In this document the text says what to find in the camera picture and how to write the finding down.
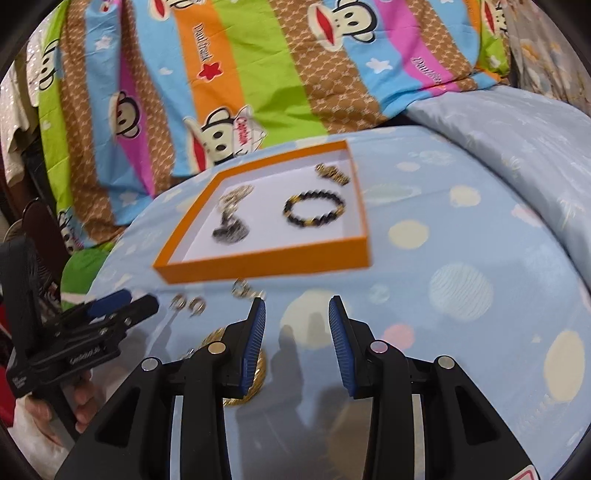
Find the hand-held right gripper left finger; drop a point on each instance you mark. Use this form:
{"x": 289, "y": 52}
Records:
{"x": 255, "y": 344}

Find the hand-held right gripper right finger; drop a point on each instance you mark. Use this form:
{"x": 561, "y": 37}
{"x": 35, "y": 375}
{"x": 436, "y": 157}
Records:
{"x": 339, "y": 350}

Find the small hoop earring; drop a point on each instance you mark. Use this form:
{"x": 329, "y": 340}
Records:
{"x": 197, "y": 308}
{"x": 178, "y": 302}

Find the orange shallow box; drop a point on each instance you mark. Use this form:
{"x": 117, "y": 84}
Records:
{"x": 258, "y": 259}

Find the green cloth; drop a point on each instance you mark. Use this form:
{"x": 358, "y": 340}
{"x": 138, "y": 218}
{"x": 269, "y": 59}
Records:
{"x": 83, "y": 273}

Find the white glittery cloth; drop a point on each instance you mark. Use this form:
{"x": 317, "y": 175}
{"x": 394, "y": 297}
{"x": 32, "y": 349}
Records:
{"x": 18, "y": 115}

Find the pale grey pillow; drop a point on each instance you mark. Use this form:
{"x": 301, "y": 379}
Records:
{"x": 508, "y": 138}

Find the light blue dotted bedsheet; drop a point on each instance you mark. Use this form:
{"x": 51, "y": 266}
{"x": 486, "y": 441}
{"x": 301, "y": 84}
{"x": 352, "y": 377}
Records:
{"x": 461, "y": 277}

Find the person's left hand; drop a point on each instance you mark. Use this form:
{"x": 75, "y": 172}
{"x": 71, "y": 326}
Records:
{"x": 85, "y": 401}

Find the grey floral cloth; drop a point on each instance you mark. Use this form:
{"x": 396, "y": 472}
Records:
{"x": 540, "y": 55}

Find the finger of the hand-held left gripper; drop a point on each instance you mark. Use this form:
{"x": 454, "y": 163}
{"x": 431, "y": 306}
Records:
{"x": 141, "y": 308}
{"x": 111, "y": 300}

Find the colourful striped monkey blanket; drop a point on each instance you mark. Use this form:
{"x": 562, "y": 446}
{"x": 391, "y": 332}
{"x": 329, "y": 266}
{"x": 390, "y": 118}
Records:
{"x": 277, "y": 69}

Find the gold bangle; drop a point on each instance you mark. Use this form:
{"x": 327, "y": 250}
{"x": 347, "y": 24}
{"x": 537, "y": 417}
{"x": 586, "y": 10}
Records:
{"x": 262, "y": 364}

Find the dark brown object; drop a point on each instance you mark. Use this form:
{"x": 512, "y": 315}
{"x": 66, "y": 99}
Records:
{"x": 39, "y": 226}

